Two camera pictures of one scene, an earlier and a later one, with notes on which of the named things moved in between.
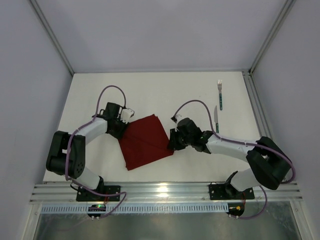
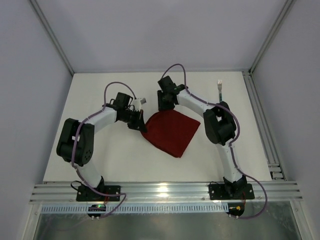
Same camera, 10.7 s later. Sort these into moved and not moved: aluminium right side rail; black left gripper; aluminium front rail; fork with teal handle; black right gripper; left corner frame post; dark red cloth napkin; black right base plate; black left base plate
Moved: dark red cloth napkin; black left gripper; black right gripper
Not moved: fork with teal handle; left corner frame post; black left base plate; aluminium front rail; black right base plate; aluminium right side rail
